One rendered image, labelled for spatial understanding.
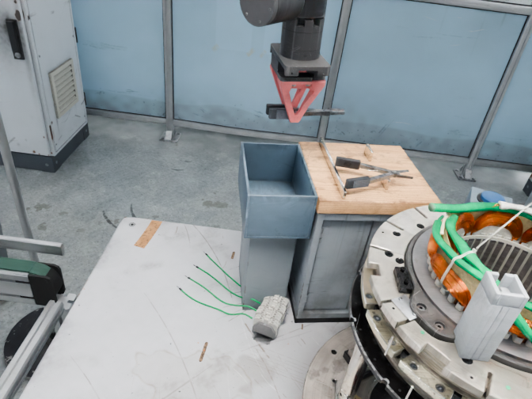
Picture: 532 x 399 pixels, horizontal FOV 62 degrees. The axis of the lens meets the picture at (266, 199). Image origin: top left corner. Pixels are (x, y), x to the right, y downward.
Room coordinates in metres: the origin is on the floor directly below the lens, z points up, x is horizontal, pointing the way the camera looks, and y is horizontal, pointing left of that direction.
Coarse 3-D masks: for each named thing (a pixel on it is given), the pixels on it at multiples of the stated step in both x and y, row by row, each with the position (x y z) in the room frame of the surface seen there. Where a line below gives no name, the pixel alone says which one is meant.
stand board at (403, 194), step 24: (312, 144) 0.73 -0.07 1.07; (336, 144) 0.74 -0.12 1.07; (360, 144) 0.75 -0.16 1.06; (312, 168) 0.64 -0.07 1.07; (336, 168) 0.65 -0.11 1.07; (360, 168) 0.66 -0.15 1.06; (384, 168) 0.67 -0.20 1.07; (408, 168) 0.69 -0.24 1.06; (336, 192) 0.58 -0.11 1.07; (360, 192) 0.59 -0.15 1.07; (384, 192) 0.59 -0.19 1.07; (408, 192) 0.60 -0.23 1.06; (432, 192) 0.61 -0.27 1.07
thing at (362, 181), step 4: (348, 180) 0.57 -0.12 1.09; (352, 180) 0.57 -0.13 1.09; (356, 180) 0.57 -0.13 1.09; (360, 180) 0.58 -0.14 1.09; (364, 180) 0.58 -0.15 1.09; (368, 180) 0.58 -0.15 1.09; (348, 184) 0.57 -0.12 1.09; (352, 184) 0.57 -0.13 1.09; (356, 184) 0.57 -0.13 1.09; (360, 184) 0.58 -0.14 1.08; (364, 184) 0.58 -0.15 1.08; (368, 184) 0.58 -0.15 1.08; (348, 188) 0.57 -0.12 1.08
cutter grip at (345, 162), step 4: (336, 156) 0.64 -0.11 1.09; (336, 160) 0.63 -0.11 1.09; (340, 160) 0.63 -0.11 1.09; (344, 160) 0.63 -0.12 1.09; (348, 160) 0.63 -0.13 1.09; (352, 160) 0.63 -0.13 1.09; (356, 160) 0.63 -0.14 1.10; (360, 160) 0.64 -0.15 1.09; (336, 164) 0.63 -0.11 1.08; (340, 164) 0.63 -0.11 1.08; (344, 164) 0.63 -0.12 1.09; (348, 164) 0.63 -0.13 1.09; (352, 164) 0.63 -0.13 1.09; (356, 164) 0.63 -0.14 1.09; (348, 168) 0.63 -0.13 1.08; (352, 168) 0.63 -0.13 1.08; (356, 168) 0.63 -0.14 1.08
